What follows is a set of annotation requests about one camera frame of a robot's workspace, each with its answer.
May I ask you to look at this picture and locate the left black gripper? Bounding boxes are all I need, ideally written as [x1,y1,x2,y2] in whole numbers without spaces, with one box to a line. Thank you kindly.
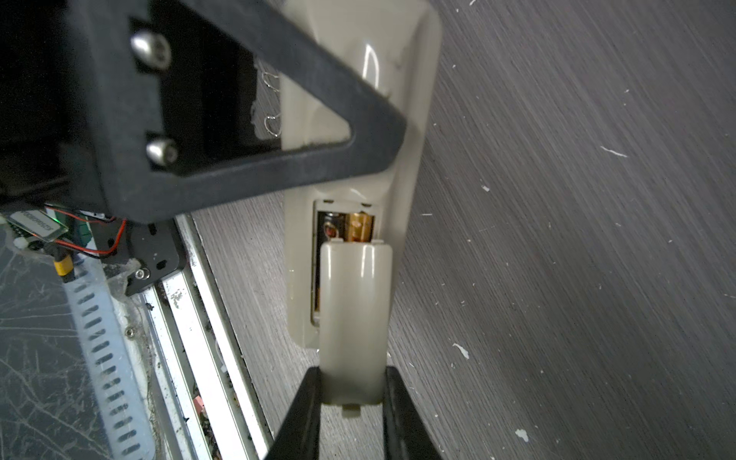
[1,1,109,212]

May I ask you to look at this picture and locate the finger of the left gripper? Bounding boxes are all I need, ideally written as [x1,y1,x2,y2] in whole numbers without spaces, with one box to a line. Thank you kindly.
[62,1,404,223]

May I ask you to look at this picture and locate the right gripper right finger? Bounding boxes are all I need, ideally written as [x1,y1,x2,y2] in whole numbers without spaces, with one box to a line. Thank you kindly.
[383,366,442,460]

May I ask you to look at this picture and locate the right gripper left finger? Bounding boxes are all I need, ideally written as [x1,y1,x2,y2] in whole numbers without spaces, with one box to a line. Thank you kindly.
[264,366,322,460]

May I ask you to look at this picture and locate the grey remote battery cover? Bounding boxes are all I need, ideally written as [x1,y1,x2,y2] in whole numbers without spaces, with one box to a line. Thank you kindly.
[319,240,394,419]

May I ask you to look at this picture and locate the white remote control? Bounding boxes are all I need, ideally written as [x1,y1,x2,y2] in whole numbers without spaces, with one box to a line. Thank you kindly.
[282,1,443,349]

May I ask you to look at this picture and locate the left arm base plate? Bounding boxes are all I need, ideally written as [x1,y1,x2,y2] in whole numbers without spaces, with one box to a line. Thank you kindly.
[92,220,187,301]

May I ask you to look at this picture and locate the slotted cable duct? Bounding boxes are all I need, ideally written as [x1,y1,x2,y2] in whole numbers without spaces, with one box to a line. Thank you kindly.
[64,268,156,459]

